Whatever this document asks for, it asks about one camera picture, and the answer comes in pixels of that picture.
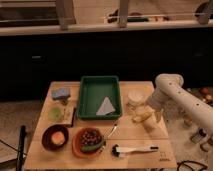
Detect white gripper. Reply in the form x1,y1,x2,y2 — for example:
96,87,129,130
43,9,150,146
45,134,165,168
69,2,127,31
147,94,165,123

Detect yellow banana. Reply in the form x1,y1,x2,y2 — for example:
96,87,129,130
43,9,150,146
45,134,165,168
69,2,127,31
132,108,153,123

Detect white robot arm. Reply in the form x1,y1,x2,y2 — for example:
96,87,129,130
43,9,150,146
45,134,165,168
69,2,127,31
146,74,213,146

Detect metal spoon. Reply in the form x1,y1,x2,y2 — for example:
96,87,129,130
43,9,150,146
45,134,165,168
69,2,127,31
106,124,117,139

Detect grey triangular cloth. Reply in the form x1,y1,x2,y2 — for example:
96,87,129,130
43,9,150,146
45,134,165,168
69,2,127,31
96,97,115,116

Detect green plastic tray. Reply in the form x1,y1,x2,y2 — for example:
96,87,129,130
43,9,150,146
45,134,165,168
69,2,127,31
76,76,122,120

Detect white black dish brush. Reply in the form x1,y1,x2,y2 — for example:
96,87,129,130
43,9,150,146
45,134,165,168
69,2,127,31
111,144,159,157

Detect dark grapes bunch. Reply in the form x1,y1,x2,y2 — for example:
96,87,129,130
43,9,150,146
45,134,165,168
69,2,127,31
81,130,102,145

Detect green cucumber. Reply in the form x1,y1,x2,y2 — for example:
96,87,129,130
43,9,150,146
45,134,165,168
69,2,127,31
80,140,105,152

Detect orange plate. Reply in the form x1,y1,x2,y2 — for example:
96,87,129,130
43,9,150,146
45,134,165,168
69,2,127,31
72,127,105,159

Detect wooden cutting board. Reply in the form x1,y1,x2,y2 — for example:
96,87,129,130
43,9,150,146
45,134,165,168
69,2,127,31
53,107,74,126

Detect blue sponge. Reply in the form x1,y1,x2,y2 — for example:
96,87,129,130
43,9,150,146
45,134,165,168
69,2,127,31
51,88,71,100

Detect green lettuce piece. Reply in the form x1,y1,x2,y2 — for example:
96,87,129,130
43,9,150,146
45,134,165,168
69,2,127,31
48,107,64,123

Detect orange round fruit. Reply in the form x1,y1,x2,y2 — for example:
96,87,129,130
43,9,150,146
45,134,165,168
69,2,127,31
51,132,65,145

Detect dark brown bowl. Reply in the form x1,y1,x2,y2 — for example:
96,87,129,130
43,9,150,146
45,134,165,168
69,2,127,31
42,124,69,151

